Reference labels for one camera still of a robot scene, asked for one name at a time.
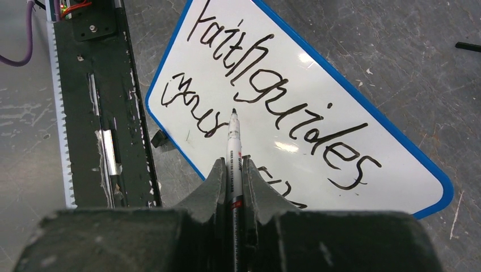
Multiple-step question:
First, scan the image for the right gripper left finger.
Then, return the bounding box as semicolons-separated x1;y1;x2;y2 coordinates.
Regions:
173;158;227;224

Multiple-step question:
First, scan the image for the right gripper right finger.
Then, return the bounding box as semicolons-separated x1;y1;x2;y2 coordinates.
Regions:
242;156;301;225

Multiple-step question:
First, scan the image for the black whiteboard marker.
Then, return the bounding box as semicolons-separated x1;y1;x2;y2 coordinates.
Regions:
226;109;245;271

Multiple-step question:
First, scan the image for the blue-framed whiteboard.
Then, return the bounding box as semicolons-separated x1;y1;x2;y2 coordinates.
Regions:
146;1;454;218

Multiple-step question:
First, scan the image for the silver microphone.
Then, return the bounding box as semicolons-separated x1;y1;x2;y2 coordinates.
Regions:
455;41;481;53

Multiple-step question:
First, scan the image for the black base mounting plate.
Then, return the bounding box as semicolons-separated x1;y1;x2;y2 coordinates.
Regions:
54;1;162;209

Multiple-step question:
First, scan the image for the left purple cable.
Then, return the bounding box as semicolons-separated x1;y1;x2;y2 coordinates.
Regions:
0;0;37;69

